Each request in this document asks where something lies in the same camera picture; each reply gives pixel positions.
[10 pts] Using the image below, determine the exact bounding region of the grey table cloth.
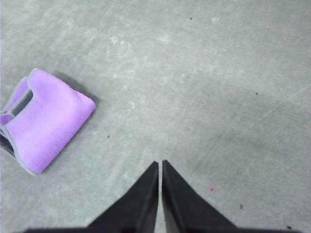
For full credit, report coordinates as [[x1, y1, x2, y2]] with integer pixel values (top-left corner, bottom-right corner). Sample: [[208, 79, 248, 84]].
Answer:
[[0, 0, 311, 233]]

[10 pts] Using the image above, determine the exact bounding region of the purple towel with grey hem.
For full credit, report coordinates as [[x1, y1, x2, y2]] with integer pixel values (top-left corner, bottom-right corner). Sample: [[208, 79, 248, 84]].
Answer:
[[0, 68, 96, 176]]

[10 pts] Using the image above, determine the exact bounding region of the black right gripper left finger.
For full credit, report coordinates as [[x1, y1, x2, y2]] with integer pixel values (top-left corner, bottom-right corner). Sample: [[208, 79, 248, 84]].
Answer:
[[86, 161, 159, 233]]

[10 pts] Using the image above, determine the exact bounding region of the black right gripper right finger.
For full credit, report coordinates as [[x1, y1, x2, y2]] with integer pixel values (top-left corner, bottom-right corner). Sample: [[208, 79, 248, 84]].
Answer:
[[162, 159, 240, 233]]

